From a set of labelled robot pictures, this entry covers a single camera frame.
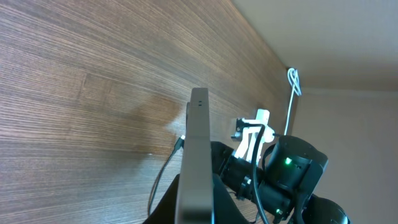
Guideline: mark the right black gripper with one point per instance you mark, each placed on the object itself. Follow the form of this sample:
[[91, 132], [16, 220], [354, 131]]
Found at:
[[234, 172]]

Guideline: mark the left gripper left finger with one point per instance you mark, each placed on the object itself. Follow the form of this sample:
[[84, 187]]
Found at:
[[164, 212]]

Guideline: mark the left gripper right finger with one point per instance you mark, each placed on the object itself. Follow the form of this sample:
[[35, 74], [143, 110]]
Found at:
[[225, 210]]

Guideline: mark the blue Galaxy smartphone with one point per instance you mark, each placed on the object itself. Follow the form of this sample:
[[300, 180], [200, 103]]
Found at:
[[195, 186]]

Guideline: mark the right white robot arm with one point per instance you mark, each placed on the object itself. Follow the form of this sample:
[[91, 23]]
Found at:
[[284, 184]]

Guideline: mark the white charger plug adapter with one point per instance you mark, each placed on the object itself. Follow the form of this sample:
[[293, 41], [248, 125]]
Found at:
[[268, 135]]

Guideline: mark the white power strip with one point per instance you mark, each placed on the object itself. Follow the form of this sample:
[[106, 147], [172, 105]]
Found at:
[[263, 115]]

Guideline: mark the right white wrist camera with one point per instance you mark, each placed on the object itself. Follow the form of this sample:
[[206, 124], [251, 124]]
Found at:
[[247, 137]]

